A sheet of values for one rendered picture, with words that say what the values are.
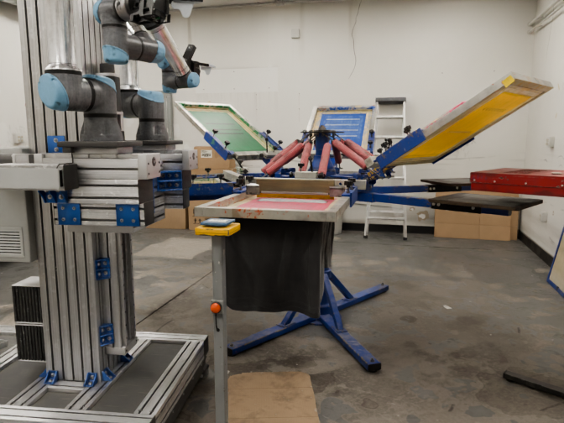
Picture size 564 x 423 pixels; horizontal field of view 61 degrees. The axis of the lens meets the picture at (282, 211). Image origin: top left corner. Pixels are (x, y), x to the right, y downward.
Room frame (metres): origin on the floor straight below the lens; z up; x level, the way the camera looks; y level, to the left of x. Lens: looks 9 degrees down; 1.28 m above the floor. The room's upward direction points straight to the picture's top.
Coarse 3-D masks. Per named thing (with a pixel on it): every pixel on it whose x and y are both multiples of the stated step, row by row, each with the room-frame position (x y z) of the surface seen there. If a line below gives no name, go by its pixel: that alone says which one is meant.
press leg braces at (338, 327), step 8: (328, 280) 3.18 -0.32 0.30; (336, 280) 3.39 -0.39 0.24; (328, 288) 3.14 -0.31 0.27; (344, 288) 3.47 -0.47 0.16; (328, 296) 3.09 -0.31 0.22; (352, 296) 3.55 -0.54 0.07; (336, 304) 3.06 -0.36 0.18; (288, 312) 3.07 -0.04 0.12; (336, 312) 3.01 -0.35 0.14; (288, 320) 3.03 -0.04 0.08; (336, 320) 2.97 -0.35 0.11; (336, 328) 2.95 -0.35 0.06; (344, 328) 2.95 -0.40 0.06
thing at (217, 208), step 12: (204, 204) 2.04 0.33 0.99; (216, 204) 2.09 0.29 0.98; (228, 204) 2.25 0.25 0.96; (336, 204) 2.04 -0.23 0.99; (348, 204) 2.26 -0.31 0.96; (204, 216) 1.95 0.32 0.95; (216, 216) 1.94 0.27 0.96; (228, 216) 1.92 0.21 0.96; (240, 216) 1.91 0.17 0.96; (252, 216) 1.90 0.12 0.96; (264, 216) 1.89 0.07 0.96; (276, 216) 1.87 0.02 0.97; (288, 216) 1.86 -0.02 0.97; (300, 216) 1.85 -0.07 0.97; (312, 216) 1.84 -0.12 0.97; (324, 216) 1.83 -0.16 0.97; (336, 216) 1.82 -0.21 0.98
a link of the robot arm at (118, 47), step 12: (108, 24) 1.52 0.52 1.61; (120, 24) 1.53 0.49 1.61; (108, 36) 1.52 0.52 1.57; (120, 36) 1.53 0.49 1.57; (132, 36) 1.58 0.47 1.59; (108, 48) 1.52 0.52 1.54; (120, 48) 1.53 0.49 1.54; (132, 48) 1.56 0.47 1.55; (108, 60) 1.53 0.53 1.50; (120, 60) 1.53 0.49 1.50
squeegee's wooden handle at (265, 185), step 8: (256, 184) 2.51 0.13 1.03; (264, 184) 2.49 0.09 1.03; (272, 184) 2.48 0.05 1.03; (280, 184) 2.47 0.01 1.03; (288, 184) 2.46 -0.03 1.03; (296, 184) 2.45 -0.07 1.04; (304, 184) 2.44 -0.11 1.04; (312, 184) 2.43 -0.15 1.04; (320, 184) 2.42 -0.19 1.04; (328, 184) 2.41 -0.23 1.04; (320, 192) 2.42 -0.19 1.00; (328, 192) 2.41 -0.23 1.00
